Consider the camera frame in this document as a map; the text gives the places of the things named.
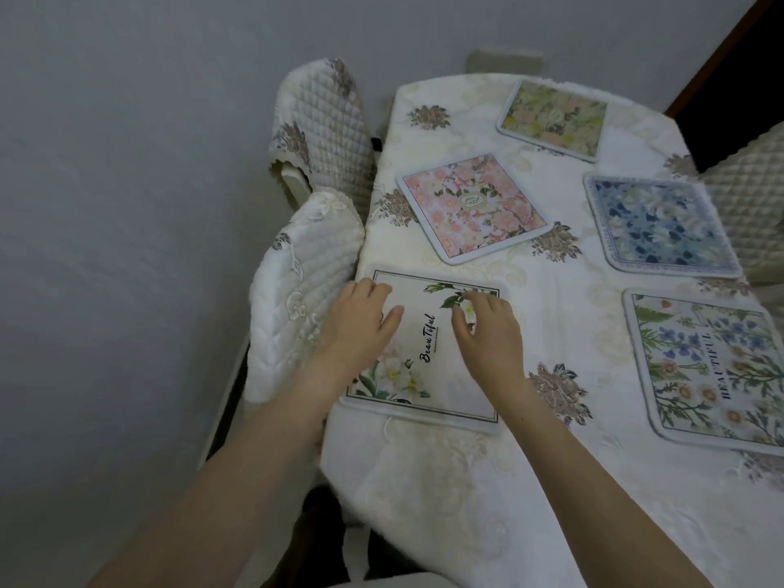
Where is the person's right hand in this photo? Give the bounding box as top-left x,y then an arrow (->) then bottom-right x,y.
451,289 -> 526,394

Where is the blue floral placemat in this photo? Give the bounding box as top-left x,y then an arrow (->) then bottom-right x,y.
582,173 -> 746,281

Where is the beige quilted chair cover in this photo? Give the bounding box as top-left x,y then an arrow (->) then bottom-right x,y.
698,119 -> 784,286

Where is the cream quilted chair cover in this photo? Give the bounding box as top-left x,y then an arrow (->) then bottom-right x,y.
267,58 -> 378,225

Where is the person's left forearm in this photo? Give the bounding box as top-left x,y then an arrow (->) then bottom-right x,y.
86,356 -> 368,588

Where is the person's right forearm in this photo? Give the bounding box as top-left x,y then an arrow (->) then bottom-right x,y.
484,373 -> 716,588

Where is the white quilted chair cover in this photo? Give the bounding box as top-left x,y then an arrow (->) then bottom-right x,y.
245,191 -> 367,406

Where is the daisy and blue flower placemat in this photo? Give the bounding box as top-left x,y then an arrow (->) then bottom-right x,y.
621,287 -> 784,458

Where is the yellow green floral placemat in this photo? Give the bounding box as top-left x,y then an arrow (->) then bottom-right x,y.
495,79 -> 609,165

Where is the dark wooden door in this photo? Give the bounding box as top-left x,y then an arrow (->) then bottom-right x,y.
664,0 -> 784,175

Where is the pink floral placemat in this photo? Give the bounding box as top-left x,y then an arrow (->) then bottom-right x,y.
395,154 -> 550,267

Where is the white embroidered tablecloth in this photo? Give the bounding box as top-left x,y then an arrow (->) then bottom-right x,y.
317,73 -> 784,588

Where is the person's left hand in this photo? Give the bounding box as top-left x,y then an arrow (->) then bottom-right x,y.
312,278 -> 405,381

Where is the white floral placemat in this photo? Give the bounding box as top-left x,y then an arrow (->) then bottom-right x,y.
339,269 -> 507,437

